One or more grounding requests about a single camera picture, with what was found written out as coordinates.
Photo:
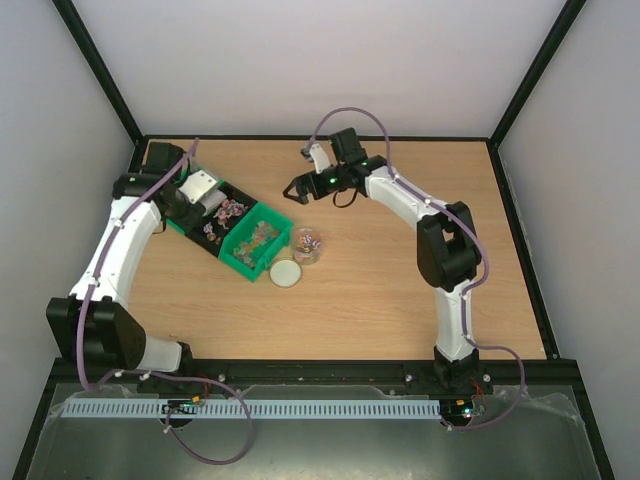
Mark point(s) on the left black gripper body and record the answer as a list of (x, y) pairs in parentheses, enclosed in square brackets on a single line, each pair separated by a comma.
[(186, 221)]

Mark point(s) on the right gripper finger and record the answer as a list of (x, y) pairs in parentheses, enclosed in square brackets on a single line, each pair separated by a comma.
[(297, 197), (296, 187)]

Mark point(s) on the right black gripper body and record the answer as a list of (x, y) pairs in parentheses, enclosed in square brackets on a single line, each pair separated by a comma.
[(306, 184)]

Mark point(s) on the green bin of sticks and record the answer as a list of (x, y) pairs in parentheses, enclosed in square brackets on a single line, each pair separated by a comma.
[(183, 224)]

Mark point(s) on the black bin of lollipops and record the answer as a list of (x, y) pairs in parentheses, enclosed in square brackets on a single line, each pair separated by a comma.
[(230, 206)]

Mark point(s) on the green bin of gummies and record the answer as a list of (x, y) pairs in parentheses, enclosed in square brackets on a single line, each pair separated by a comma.
[(252, 245)]

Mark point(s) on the white jar lid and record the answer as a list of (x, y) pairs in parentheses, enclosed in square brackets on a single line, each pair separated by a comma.
[(285, 272)]

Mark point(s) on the metal candy scoop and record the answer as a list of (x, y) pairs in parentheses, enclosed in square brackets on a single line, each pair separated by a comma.
[(212, 200)]

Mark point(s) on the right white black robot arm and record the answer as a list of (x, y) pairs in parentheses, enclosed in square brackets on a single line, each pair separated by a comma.
[(447, 249)]

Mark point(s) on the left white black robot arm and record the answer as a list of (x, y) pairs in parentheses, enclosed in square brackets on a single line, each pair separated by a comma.
[(92, 324)]

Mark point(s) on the clear glass jar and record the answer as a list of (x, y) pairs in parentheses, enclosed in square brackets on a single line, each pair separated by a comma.
[(306, 244)]

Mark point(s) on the metal front tray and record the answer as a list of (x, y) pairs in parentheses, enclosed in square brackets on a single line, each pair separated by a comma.
[(542, 438)]

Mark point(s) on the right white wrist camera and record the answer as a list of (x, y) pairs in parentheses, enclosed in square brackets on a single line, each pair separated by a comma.
[(315, 154)]

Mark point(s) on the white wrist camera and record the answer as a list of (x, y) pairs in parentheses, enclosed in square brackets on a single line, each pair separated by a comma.
[(315, 154), (198, 185)]

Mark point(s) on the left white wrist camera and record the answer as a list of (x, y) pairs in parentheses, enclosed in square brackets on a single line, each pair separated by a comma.
[(198, 185)]

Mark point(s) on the light blue cable duct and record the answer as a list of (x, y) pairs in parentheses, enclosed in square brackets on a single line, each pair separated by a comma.
[(257, 409)]

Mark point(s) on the black aluminium frame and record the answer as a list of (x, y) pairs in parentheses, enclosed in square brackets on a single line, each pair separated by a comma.
[(404, 376)]

